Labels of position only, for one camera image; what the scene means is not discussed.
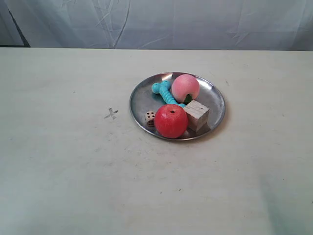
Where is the red toy apple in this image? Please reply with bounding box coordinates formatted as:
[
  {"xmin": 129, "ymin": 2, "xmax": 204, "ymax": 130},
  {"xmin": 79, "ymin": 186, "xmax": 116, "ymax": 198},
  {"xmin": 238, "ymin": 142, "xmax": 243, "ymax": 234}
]
[{"xmin": 154, "ymin": 104, "xmax": 188, "ymax": 139}]

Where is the small wooden die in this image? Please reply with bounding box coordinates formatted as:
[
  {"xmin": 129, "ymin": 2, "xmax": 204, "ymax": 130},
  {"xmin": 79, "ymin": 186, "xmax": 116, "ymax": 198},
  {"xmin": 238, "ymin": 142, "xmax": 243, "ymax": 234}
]
[{"xmin": 145, "ymin": 111, "xmax": 155, "ymax": 128}]

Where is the turquoise rubber bone toy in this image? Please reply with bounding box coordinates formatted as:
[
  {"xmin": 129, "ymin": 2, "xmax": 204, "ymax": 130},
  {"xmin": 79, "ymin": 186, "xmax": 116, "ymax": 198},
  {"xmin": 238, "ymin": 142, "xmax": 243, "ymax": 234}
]
[{"xmin": 152, "ymin": 81, "xmax": 185, "ymax": 108}]

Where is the round metal plate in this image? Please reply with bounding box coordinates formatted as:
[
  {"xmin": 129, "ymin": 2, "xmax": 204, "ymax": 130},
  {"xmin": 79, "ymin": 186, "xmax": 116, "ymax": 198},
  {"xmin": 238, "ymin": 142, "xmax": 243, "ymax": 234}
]
[{"xmin": 129, "ymin": 72, "xmax": 226, "ymax": 141}]

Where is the white wrinkled backdrop curtain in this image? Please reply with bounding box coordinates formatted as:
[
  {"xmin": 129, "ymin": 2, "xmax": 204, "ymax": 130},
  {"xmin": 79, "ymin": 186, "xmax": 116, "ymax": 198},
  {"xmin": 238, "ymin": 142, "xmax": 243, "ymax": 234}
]
[{"xmin": 0, "ymin": 0, "xmax": 313, "ymax": 51}]

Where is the pink toy peach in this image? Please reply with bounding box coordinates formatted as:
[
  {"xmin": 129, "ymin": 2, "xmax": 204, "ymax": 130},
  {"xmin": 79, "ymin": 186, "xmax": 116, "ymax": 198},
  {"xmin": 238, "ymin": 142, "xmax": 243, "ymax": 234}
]
[{"xmin": 171, "ymin": 74, "xmax": 200, "ymax": 103}]

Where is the light wooden cube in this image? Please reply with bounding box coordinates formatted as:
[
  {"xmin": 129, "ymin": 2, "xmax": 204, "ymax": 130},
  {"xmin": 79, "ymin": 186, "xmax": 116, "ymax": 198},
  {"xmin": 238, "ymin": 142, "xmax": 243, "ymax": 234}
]
[{"xmin": 183, "ymin": 100, "xmax": 210, "ymax": 132}]

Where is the grey X floor mark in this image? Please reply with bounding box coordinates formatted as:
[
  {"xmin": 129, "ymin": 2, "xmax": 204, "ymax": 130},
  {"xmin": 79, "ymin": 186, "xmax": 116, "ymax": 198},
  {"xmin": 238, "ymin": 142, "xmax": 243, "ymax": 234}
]
[{"xmin": 104, "ymin": 108, "xmax": 118, "ymax": 120}]

